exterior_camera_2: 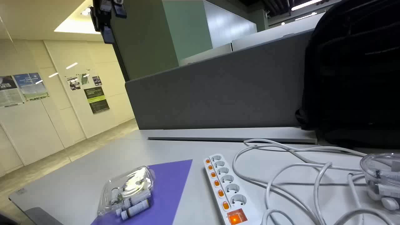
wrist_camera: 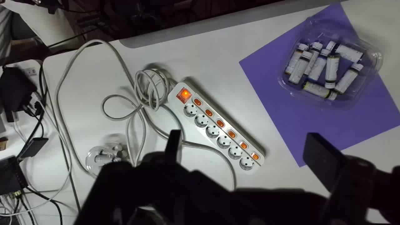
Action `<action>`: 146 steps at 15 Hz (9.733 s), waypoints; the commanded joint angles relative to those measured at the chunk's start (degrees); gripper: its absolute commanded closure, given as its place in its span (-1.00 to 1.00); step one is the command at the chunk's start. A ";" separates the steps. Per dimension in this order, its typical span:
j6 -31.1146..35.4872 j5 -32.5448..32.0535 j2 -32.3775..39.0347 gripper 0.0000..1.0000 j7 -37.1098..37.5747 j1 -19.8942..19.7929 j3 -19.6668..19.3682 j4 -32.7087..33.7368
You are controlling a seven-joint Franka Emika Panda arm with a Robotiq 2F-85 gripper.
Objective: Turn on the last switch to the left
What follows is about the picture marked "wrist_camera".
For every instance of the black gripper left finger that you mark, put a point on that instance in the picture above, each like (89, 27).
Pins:
(173, 143)

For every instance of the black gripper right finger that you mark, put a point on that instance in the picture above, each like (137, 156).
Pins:
(327, 160)

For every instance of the white power strip orange switches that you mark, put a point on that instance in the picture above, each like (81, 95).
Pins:
(217, 125)

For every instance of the purple paper sheet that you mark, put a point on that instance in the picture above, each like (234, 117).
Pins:
(301, 112)

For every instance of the white tube black band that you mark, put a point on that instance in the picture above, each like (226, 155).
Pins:
(332, 70)
(319, 67)
(349, 52)
(319, 88)
(332, 45)
(316, 52)
(301, 70)
(294, 61)
(348, 78)

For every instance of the white round power plug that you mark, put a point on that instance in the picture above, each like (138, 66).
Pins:
(102, 157)

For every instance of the clear plastic container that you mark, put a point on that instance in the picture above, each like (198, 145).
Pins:
(367, 62)

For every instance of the small black connector block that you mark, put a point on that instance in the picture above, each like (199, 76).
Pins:
(33, 146)

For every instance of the black electronics box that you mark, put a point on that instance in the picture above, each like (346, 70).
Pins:
(11, 175)

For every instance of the black power adapter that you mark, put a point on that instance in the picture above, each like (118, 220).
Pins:
(14, 88)

